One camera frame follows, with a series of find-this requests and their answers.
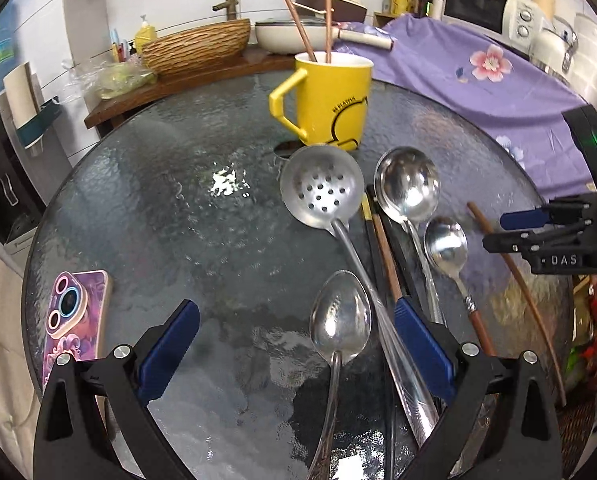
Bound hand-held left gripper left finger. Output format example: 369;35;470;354
32;299;202;480

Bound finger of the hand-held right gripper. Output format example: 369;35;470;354
482;224;594;257
499;195;597;231

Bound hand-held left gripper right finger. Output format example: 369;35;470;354
393;296;564;480

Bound small wooden-handled steel spoon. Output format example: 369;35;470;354
424;216;498;357

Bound steel serving spoon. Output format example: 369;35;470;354
305;270;373;480

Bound steel soup ladle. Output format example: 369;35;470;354
374;146;449;326

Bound steel slotted ladle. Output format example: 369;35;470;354
280;144;441;451

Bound yellow mug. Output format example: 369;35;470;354
269;52;374;152

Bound phone in pink case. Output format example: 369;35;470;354
42;270;114;396

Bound white electric kettle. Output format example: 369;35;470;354
531;22;579;68

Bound purple floral cloth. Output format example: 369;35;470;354
335;14;597;201

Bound white microwave oven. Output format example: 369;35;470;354
443;0;544;43

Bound water dispenser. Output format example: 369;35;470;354
0;100;49;261

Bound wooden counter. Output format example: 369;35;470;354
84;47;299;138

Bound clear plastic bag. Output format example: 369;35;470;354
71;57;158;101

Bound brown and white rice cooker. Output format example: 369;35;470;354
295;0;367;23

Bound paper cup dispenser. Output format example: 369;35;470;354
3;61;63;153

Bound woven-pattern basin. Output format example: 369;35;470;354
141;19;252;76

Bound toothbrushes in cup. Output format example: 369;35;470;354
111;27;136;61

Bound white frying pan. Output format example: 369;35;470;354
255;17;394;56

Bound yellow soap bottle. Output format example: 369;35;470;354
134;15;158;56

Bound bamboo-style faucet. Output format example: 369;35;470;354
212;0;239;22

